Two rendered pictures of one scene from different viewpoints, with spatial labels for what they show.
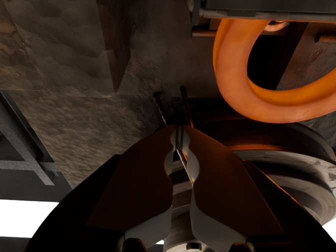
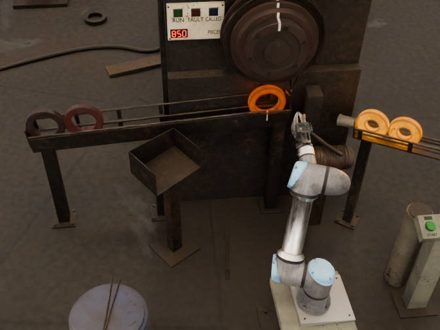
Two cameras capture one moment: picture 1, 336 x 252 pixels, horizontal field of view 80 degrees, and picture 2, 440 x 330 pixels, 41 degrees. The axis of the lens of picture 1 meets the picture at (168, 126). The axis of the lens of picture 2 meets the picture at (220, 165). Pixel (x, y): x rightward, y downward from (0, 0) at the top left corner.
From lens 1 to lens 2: 290 cm
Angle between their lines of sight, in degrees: 89
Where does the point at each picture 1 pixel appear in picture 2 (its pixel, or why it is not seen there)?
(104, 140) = (330, 31)
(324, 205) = (241, 65)
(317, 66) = (251, 86)
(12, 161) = not seen: outside the picture
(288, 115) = (266, 91)
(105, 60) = (308, 104)
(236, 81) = (281, 97)
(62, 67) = (316, 103)
